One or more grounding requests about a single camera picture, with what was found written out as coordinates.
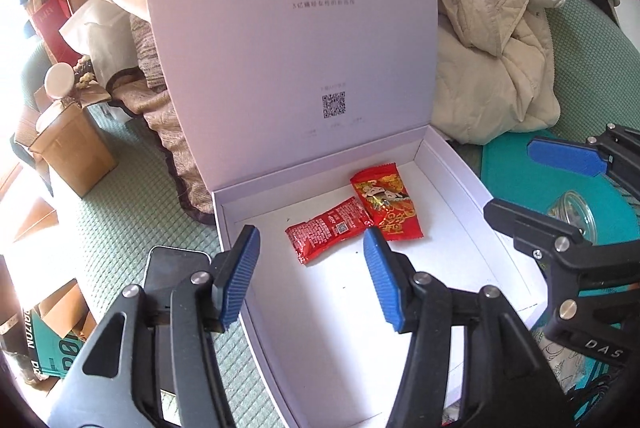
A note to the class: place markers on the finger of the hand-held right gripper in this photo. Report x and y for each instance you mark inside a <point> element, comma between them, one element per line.
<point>540,233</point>
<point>565,155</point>

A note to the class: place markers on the red snack packet with text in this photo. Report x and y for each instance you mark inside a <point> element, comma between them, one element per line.
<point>325,228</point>

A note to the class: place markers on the teal printed carton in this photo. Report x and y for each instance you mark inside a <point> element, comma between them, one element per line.
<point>55,353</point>

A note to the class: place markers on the red snack packet with figure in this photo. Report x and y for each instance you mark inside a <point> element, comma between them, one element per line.
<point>387,198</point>

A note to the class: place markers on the white hinged gift box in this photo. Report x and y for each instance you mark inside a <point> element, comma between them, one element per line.
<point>300,58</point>

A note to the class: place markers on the beige padded jacket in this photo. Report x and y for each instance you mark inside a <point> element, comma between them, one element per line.
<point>490,33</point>

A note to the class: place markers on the red paper bag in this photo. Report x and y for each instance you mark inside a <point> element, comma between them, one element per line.
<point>55,28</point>

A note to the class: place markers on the white plastic bag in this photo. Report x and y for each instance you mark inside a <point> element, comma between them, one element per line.
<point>110,38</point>

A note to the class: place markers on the black smartphone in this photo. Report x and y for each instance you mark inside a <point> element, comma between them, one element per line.
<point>172,265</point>

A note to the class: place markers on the white round lid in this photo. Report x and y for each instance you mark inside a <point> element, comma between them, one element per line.
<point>60,80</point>

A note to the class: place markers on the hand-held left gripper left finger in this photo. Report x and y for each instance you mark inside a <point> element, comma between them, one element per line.
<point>240,278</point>

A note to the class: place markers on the teal printed cloth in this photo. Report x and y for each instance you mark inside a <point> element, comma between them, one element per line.
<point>570,368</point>

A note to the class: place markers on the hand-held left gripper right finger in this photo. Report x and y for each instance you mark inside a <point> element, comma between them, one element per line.
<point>382,278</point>

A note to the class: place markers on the brown patterned blanket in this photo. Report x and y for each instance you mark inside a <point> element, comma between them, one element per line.
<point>160,118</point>

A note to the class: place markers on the brown cardboard box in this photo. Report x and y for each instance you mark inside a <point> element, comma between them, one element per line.
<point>75,153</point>

